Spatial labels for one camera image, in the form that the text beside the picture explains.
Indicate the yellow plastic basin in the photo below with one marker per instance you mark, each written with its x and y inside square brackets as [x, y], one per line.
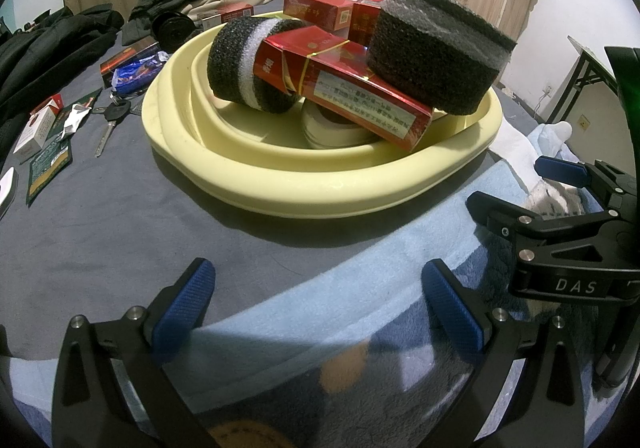
[300, 188]

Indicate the silver wrapper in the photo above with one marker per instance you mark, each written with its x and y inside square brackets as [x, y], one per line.
[75, 118]

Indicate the black frame folding table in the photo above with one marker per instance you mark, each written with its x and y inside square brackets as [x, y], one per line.
[595, 65]

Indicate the black jacket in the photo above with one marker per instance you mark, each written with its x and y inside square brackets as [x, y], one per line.
[50, 53]

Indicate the small red box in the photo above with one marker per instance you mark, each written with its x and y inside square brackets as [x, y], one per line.
[365, 25]

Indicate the dark red box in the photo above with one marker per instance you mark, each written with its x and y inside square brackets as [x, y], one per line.
[125, 58]

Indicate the blue packet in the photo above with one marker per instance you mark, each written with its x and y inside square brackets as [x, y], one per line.
[135, 73]

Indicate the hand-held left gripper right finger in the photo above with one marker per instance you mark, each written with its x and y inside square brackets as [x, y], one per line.
[452, 313]

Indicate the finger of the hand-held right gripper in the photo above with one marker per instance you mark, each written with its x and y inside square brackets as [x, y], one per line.
[550, 228]
[560, 170]

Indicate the white fuzzy cloth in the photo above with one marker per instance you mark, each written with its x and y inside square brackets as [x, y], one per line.
[555, 130]

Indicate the green packet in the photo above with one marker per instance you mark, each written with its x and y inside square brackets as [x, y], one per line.
[47, 168]
[90, 100]

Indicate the white tape roll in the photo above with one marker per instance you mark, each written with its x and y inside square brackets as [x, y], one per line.
[340, 133]

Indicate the long red carton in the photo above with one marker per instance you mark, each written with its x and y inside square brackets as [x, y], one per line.
[350, 93]

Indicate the black round container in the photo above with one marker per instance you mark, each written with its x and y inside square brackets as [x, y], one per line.
[172, 28]

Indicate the black car key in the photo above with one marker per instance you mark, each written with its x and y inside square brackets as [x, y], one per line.
[114, 115]

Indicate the white device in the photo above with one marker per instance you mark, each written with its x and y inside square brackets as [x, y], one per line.
[7, 190]

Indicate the grey bed sheet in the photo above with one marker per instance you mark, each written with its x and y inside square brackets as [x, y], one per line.
[150, 208]

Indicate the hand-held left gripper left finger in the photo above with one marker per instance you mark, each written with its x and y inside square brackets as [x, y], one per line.
[185, 313]

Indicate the large black grey foam roll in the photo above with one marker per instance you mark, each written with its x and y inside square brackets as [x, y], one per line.
[430, 58]

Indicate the black white striped foam roll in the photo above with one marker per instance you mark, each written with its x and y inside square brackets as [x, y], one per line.
[235, 58]

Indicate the red box with code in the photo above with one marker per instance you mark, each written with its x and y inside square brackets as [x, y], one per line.
[315, 10]

